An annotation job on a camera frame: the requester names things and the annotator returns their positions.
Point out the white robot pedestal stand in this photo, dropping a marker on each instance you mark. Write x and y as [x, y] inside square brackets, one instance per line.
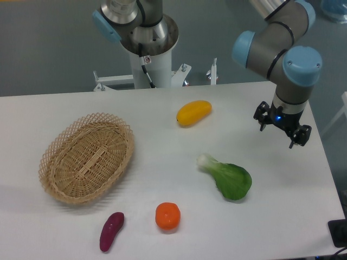
[147, 72]

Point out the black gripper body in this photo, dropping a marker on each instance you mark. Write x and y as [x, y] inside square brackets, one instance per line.
[286, 117]

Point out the yellow mango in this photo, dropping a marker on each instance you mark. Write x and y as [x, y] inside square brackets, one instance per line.
[193, 112]

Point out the woven wicker basket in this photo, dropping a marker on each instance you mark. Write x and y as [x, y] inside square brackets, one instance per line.
[87, 158]

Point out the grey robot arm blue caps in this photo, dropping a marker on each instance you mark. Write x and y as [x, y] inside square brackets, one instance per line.
[149, 36]

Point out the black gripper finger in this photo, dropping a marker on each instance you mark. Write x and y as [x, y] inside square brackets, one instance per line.
[262, 115]
[300, 135]

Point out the blue object top right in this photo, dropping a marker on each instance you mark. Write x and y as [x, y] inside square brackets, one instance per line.
[335, 10]

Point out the orange fruit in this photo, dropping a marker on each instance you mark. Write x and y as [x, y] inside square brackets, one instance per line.
[167, 216]

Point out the black device at table edge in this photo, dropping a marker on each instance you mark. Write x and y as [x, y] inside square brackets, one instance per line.
[337, 230]

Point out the green bok choy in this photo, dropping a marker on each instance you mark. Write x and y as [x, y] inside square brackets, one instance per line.
[231, 180]

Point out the purple sweet potato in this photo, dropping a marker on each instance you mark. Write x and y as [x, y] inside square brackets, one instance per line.
[110, 229]

